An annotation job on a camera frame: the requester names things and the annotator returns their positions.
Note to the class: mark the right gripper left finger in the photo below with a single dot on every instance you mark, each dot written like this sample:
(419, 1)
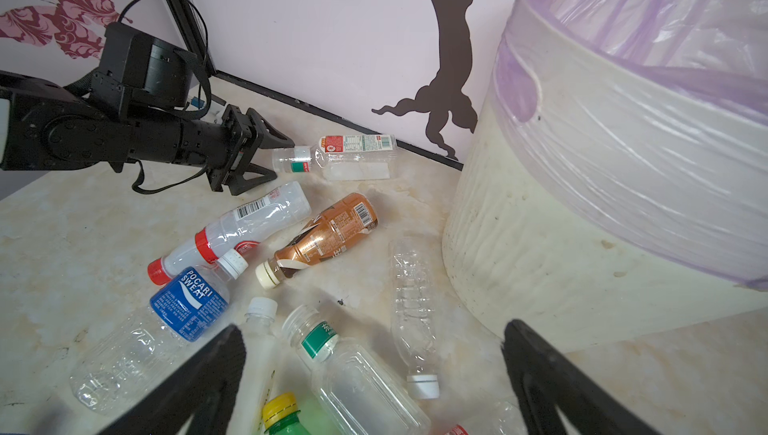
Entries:
(198, 398)

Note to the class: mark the clear bottle red cap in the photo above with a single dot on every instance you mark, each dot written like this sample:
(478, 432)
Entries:
(242, 228)

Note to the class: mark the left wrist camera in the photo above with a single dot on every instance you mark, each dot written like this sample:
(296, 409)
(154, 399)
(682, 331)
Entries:
(138, 68)

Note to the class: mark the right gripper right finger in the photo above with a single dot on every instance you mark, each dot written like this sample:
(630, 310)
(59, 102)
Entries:
(550, 388)

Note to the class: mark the Pocari Sweat bottle white cap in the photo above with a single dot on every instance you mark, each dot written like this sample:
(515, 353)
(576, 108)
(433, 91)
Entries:
(126, 365)

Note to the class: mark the green soda bottle yellow cap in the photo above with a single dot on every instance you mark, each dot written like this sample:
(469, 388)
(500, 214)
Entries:
(280, 416)

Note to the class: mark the white bin with purple liner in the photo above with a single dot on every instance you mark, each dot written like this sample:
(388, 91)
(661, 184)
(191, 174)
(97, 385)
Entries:
(616, 185)

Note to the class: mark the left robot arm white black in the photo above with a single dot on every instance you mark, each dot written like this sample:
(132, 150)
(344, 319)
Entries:
(44, 127)

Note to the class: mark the clear bottle red green label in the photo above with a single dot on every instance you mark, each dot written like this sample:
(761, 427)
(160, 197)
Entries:
(341, 157)

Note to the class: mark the small bottle red label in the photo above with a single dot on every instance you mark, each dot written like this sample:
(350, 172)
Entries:
(457, 430)

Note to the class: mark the clear crushed bottle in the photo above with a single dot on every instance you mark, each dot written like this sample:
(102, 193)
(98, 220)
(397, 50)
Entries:
(412, 322)

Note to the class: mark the tall clear square bottle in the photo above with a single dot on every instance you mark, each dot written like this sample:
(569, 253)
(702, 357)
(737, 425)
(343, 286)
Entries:
(261, 346)

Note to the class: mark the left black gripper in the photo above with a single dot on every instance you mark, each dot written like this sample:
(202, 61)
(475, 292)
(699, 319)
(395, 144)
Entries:
(223, 151)

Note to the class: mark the brown coffee bottle upper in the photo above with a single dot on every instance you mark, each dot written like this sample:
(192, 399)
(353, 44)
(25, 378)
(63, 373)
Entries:
(332, 232)

